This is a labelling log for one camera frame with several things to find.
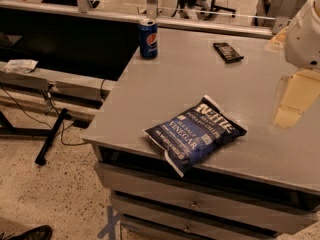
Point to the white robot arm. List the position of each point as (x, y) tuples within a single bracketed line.
[(302, 41)]

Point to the blue kettle chip bag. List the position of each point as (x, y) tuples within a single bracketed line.
[(188, 138)]

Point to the blue pepsi can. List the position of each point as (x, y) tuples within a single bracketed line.
[(148, 38)]

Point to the black snack bar wrapper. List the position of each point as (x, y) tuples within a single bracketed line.
[(227, 52)]

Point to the upper grey drawer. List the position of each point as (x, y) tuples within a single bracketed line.
[(231, 209)]

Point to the grey drawer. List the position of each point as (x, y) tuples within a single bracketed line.
[(163, 223), (231, 209)]

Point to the lower grey drawer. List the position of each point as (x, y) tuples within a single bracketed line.
[(163, 223)]

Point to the blue floor tape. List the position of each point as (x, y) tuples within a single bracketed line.
[(109, 229)]

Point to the grey side table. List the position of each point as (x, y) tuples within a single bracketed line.
[(82, 95)]

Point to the grey drawer cabinet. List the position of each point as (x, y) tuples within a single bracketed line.
[(261, 185)]

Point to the white crumpled cloth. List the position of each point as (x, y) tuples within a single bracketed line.
[(21, 66)]

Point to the black shoe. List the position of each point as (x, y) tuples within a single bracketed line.
[(43, 232)]

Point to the metal railing frame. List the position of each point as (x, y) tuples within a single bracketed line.
[(262, 16)]

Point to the black table leg frame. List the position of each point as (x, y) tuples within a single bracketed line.
[(6, 128)]

